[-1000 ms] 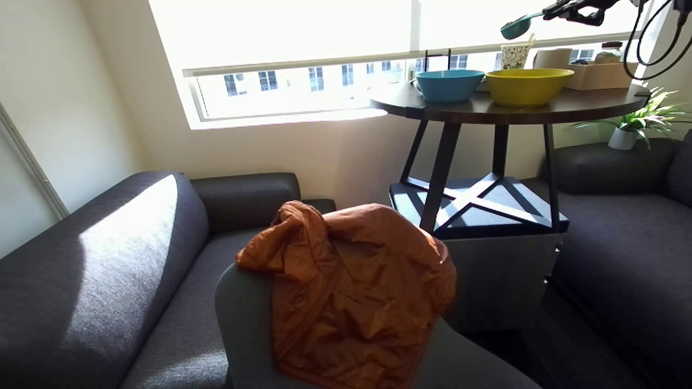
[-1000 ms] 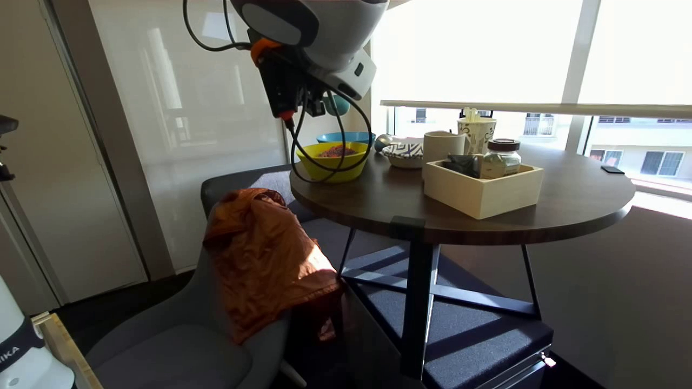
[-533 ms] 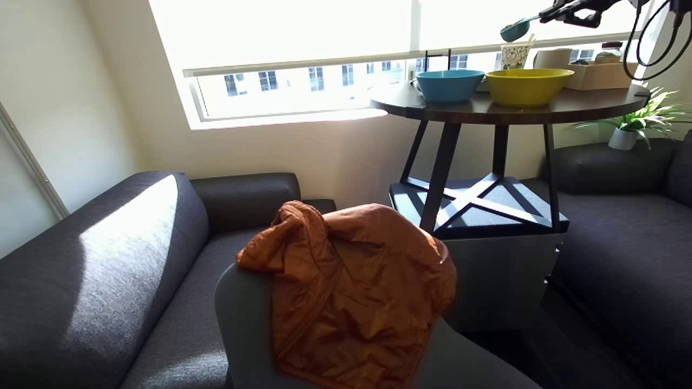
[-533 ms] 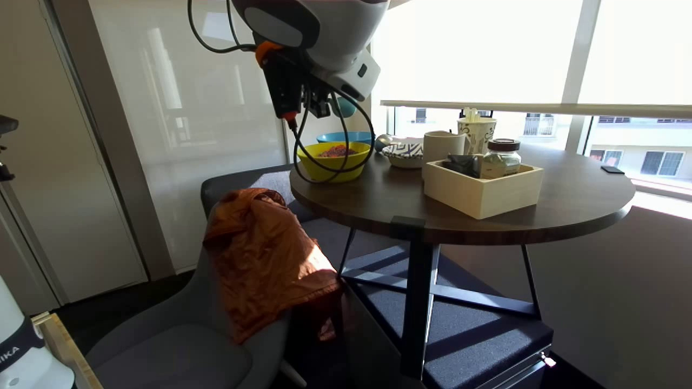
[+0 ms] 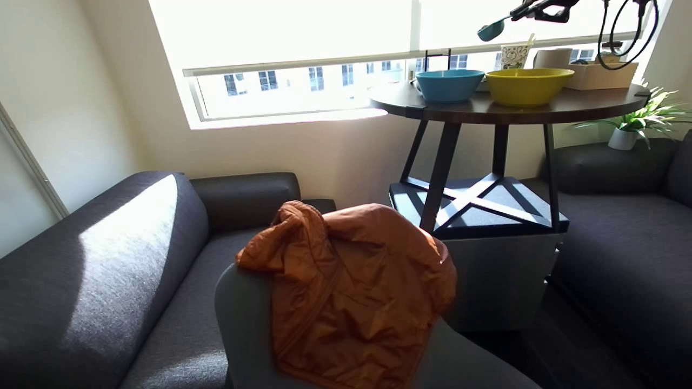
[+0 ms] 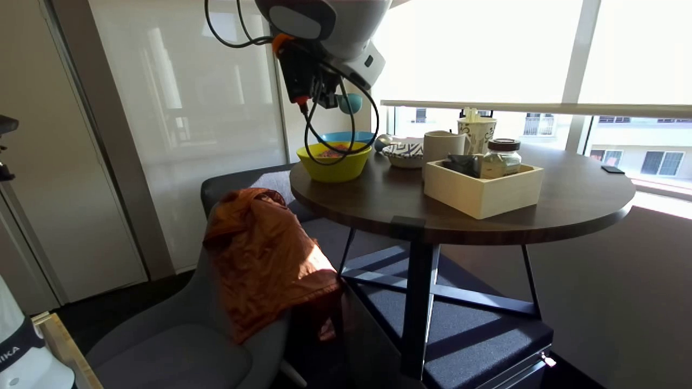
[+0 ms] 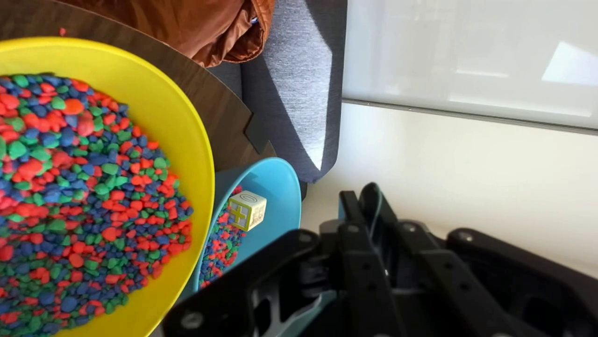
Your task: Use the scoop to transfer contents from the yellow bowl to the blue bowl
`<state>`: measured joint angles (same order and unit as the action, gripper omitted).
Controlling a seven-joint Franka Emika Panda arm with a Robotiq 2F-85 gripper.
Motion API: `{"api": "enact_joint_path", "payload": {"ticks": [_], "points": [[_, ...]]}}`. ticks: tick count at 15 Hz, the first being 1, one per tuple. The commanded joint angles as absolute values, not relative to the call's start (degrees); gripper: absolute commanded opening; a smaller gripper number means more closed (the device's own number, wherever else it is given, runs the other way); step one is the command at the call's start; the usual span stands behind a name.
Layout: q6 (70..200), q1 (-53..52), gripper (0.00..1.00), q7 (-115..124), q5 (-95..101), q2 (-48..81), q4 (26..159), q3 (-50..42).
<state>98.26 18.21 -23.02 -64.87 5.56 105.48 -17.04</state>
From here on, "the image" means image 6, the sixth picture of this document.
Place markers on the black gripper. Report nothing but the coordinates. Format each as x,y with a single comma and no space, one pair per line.
306,76

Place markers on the grey Franka robot arm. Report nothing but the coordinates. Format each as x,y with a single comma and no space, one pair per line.
339,28

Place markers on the blue plastic bowl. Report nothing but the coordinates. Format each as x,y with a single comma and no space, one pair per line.
360,137

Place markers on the yellow plastic bowl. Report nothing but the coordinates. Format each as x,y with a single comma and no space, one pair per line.
336,170

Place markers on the patterned paper bowl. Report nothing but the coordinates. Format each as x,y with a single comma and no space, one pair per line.
403,153

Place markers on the round dark wood table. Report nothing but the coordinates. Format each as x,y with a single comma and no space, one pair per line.
390,196

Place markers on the cream cylindrical mug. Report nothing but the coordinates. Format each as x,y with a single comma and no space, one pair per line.
442,147

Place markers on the dark grey fabric sofa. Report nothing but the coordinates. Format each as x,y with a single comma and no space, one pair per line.
628,309
238,180

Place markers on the dark grey round object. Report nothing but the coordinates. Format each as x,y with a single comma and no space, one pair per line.
462,167

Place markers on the patterned paper cup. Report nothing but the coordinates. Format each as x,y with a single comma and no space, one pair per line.
476,133

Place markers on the white roller blind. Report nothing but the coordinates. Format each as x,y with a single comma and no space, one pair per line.
490,50

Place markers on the light wooden box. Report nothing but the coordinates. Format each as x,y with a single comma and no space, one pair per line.
482,194

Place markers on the glass jar with dark lid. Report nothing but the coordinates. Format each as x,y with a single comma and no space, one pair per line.
505,149

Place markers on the olive packet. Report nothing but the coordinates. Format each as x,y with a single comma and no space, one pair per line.
499,167

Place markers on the orange crumpled jacket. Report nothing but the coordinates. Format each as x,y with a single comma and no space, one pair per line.
266,267

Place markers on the black table edge clip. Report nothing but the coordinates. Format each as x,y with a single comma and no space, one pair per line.
612,170

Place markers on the grey upholstered chair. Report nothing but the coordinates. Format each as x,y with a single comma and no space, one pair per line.
173,353

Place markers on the light wooden plank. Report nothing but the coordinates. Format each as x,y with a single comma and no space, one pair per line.
65,348

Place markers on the white device with black band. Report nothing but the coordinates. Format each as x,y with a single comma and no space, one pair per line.
24,353

